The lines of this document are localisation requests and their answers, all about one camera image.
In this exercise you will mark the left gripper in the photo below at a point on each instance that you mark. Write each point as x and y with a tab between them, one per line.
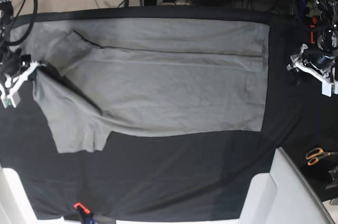
318	63

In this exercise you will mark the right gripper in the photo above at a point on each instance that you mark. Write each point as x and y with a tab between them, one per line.
16	68

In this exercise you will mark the grey T-shirt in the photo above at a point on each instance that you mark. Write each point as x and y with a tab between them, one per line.
148	78

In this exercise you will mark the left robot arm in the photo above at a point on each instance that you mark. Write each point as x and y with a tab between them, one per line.
327	39

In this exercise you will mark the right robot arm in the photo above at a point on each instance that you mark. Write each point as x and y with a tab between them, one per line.
8	19

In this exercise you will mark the red and black clamp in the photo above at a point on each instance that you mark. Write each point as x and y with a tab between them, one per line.
316	26

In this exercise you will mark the white plastic container right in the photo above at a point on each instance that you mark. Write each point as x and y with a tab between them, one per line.
282	196

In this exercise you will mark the white plastic container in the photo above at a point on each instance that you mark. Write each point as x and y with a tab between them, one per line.
282	196
15	205

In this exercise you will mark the white plastic container left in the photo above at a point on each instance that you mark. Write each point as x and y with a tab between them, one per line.
15	205

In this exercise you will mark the black table cloth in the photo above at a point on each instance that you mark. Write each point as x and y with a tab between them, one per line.
191	177

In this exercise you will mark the orange blue clamp front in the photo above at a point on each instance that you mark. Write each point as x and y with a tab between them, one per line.
84	214

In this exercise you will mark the orange handled scissors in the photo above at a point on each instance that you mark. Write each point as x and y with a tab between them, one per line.
317	154

